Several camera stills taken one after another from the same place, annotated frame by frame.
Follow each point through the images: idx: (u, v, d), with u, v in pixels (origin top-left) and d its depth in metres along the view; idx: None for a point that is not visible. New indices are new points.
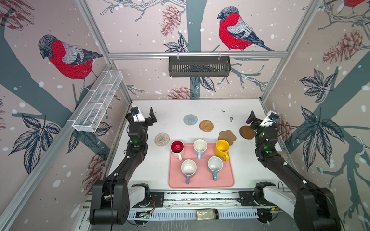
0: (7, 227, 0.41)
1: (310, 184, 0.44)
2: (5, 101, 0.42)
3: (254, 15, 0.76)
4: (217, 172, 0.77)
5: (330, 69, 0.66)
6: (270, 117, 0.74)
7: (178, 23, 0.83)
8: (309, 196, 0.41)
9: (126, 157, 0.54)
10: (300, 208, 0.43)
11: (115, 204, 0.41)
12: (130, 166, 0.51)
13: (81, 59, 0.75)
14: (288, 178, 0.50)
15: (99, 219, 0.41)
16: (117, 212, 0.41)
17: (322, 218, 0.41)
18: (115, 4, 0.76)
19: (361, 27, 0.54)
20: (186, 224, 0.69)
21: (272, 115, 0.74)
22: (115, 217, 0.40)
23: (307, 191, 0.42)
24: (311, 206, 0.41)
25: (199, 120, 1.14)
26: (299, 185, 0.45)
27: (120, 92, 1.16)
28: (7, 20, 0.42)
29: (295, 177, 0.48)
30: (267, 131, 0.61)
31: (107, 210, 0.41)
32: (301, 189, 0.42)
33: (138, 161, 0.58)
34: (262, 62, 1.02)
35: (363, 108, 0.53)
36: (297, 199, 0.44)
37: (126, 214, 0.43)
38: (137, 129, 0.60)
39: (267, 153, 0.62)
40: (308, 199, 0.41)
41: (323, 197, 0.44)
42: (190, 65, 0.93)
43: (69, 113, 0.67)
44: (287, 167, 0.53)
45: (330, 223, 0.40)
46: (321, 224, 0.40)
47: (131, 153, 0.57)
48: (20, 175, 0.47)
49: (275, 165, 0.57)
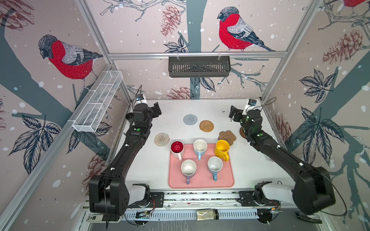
0: (7, 227, 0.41)
1: (307, 165, 0.45)
2: (5, 102, 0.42)
3: (254, 15, 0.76)
4: (217, 172, 0.77)
5: (330, 69, 0.66)
6: (250, 103, 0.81)
7: (178, 23, 0.83)
8: (308, 178, 0.42)
9: (125, 145, 0.51)
10: (300, 190, 0.44)
11: (113, 199, 0.41)
12: (127, 156, 0.48)
13: (81, 59, 0.75)
14: (285, 161, 0.50)
15: (99, 209, 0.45)
16: (116, 206, 0.41)
17: (320, 195, 0.42)
18: (115, 4, 0.76)
19: (361, 27, 0.54)
20: (186, 224, 0.69)
21: (251, 100, 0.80)
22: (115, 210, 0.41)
23: (306, 174, 0.42)
24: (312, 188, 0.42)
25: (199, 120, 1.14)
26: (297, 168, 0.45)
27: (120, 92, 1.16)
28: (7, 20, 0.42)
29: (291, 159, 0.48)
30: (249, 113, 0.63)
31: (106, 202, 0.41)
32: (300, 173, 0.43)
33: (139, 146, 0.56)
34: (262, 62, 1.02)
35: (363, 108, 0.53)
36: (297, 183, 0.44)
37: (125, 205, 0.44)
38: (142, 108, 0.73)
39: (257, 137, 0.61)
40: (308, 183, 0.42)
41: (319, 175, 0.45)
42: (190, 65, 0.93)
43: (69, 113, 0.67)
44: (281, 150, 0.52)
45: (327, 199, 0.42)
46: (319, 202, 0.42)
47: (131, 139, 0.53)
48: (20, 175, 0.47)
49: (269, 148, 0.56)
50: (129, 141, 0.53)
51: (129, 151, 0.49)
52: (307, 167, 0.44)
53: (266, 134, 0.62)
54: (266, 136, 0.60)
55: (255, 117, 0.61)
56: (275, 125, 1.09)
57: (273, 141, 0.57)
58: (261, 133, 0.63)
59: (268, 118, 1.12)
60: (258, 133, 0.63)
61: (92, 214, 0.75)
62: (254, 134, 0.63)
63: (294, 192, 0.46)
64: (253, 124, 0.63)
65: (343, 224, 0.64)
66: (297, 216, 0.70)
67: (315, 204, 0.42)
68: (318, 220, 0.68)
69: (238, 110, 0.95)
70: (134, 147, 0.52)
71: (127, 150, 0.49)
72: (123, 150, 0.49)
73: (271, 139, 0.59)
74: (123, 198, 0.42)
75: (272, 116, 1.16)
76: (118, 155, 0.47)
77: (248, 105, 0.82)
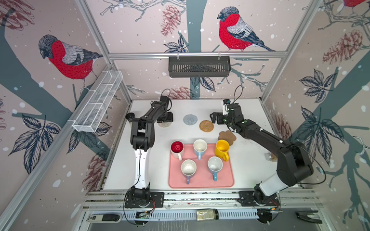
0: (7, 227, 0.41)
1: (285, 141, 0.50)
2: (5, 102, 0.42)
3: (254, 15, 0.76)
4: (217, 172, 0.77)
5: (330, 69, 0.66)
6: (225, 101, 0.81)
7: (178, 23, 0.83)
8: (288, 152, 0.46)
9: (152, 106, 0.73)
10: (281, 165, 0.48)
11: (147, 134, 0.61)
12: (155, 111, 0.69)
13: (81, 59, 0.75)
14: (266, 140, 0.55)
15: (136, 142, 0.62)
16: (148, 140, 0.61)
17: (300, 168, 0.47)
18: (115, 4, 0.76)
19: (361, 27, 0.54)
20: (186, 224, 0.69)
21: (225, 100, 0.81)
22: (147, 143, 0.62)
23: (286, 149, 0.46)
24: (292, 162, 0.46)
25: (199, 120, 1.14)
26: (277, 145, 0.50)
27: (120, 92, 1.16)
28: (7, 20, 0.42)
29: (271, 138, 0.53)
30: (228, 105, 0.71)
31: (141, 138, 0.62)
32: (281, 148, 0.47)
33: (162, 112, 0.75)
34: (262, 62, 1.02)
35: (363, 109, 0.53)
36: (279, 159, 0.48)
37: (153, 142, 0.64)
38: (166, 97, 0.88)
39: (242, 124, 0.65)
40: (288, 157, 0.46)
41: (297, 149, 0.50)
42: (190, 65, 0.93)
43: (69, 113, 0.67)
44: (264, 132, 0.57)
45: (307, 171, 0.47)
46: (300, 174, 0.46)
47: (158, 104, 0.76)
48: (20, 176, 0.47)
49: (253, 132, 0.60)
50: (155, 104, 0.75)
51: (158, 108, 0.72)
52: (285, 143, 0.49)
53: (250, 121, 0.66)
54: (250, 122, 0.65)
55: (233, 106, 0.69)
56: (275, 125, 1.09)
57: (257, 126, 0.61)
58: (245, 121, 0.67)
59: (268, 118, 1.12)
60: (243, 121, 0.67)
61: (92, 214, 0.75)
62: (239, 122, 0.67)
63: (277, 168, 0.50)
64: (233, 113, 0.70)
65: (343, 224, 0.64)
66: (297, 216, 0.70)
67: (297, 176, 0.46)
68: (319, 220, 0.68)
69: (218, 113, 0.81)
70: (161, 108, 0.76)
71: (156, 108, 0.72)
72: (151, 109, 0.70)
73: (255, 124, 0.63)
74: (152, 135, 0.62)
75: (272, 116, 1.16)
76: (150, 109, 0.70)
77: (225, 105, 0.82)
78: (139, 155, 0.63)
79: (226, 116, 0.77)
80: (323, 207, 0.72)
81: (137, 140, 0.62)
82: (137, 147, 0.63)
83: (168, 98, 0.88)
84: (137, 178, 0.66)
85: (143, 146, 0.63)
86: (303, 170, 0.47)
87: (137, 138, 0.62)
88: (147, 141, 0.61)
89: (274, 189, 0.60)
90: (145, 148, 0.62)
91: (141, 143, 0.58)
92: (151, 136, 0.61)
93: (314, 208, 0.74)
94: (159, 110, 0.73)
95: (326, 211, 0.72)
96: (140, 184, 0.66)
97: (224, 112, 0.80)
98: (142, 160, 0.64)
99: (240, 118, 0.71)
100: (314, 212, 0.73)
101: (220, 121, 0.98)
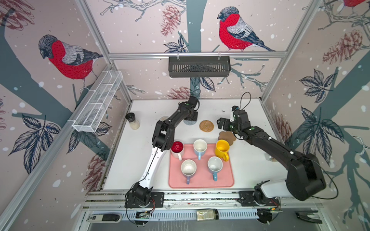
0: (7, 227, 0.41)
1: (296, 152, 0.48)
2: (6, 101, 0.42)
3: (254, 15, 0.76)
4: (217, 172, 0.77)
5: (330, 69, 0.66)
6: (234, 108, 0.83)
7: (178, 23, 0.83)
8: (299, 165, 0.43)
9: (178, 110, 0.75)
10: (292, 178, 0.46)
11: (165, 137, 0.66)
12: (179, 116, 0.72)
13: (81, 59, 0.75)
14: (274, 150, 0.53)
15: (157, 141, 0.69)
16: (165, 142, 0.67)
17: (312, 181, 0.44)
18: (115, 4, 0.76)
19: (361, 27, 0.54)
20: (186, 224, 0.69)
21: (234, 107, 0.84)
22: (164, 145, 0.67)
23: (297, 162, 0.44)
24: (304, 174, 0.43)
25: (199, 120, 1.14)
26: (287, 156, 0.47)
27: (120, 92, 1.16)
28: (7, 20, 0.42)
29: (281, 148, 0.51)
30: (234, 111, 0.70)
31: (162, 139, 0.67)
32: (291, 160, 0.45)
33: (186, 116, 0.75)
34: (262, 62, 1.02)
35: (363, 109, 0.53)
36: (289, 171, 0.46)
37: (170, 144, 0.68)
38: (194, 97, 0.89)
39: (249, 131, 0.63)
40: (299, 169, 0.43)
41: (309, 161, 0.47)
42: (190, 65, 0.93)
43: (69, 113, 0.67)
44: (272, 141, 0.55)
45: (320, 184, 0.44)
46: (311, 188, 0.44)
47: (183, 107, 0.78)
48: (20, 176, 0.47)
49: (261, 140, 0.58)
50: (181, 107, 0.78)
51: (182, 112, 0.75)
52: (296, 154, 0.47)
53: (257, 128, 0.63)
54: (257, 130, 0.63)
55: (239, 113, 0.68)
56: (275, 125, 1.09)
57: (265, 134, 0.59)
58: (253, 127, 0.65)
59: (268, 118, 1.12)
60: (249, 127, 0.65)
61: (92, 214, 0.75)
62: (246, 129, 0.64)
63: (286, 180, 0.48)
64: (240, 120, 0.69)
65: (343, 224, 0.64)
66: (297, 216, 0.70)
67: (309, 190, 0.43)
68: (319, 220, 0.68)
69: (226, 119, 0.79)
70: (186, 112, 0.78)
71: (181, 111, 0.75)
72: (176, 112, 0.74)
73: (263, 132, 0.60)
74: (170, 139, 0.66)
75: (272, 116, 1.16)
76: (174, 113, 0.73)
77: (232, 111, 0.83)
78: (154, 153, 0.68)
79: (232, 122, 0.76)
80: (323, 207, 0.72)
81: (158, 140, 0.68)
82: (155, 145, 0.68)
83: (197, 99, 0.90)
84: (143, 175, 0.67)
85: (161, 147, 0.67)
86: (315, 184, 0.44)
87: (158, 138, 0.68)
88: (167, 144, 0.67)
89: (276, 193, 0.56)
90: (161, 148, 0.67)
91: (161, 143, 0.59)
92: (168, 140, 0.66)
93: (314, 207, 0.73)
94: (183, 114, 0.75)
95: (326, 211, 0.72)
96: (145, 183, 0.67)
97: (231, 119, 0.78)
98: (156, 158, 0.67)
99: (247, 124, 0.69)
100: (314, 212, 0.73)
101: (227, 128, 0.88)
